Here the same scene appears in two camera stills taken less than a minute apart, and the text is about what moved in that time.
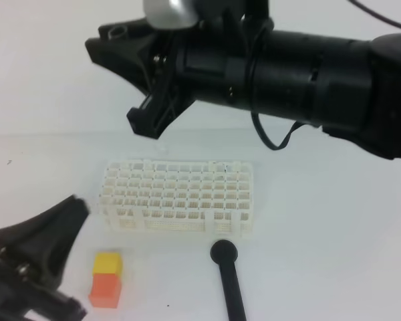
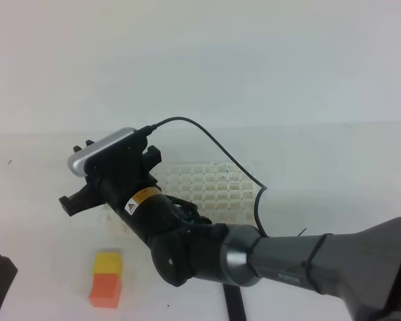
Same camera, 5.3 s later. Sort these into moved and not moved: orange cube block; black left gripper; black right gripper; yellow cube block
Moved: black right gripper; black left gripper
Not moved: yellow cube block; orange cube block
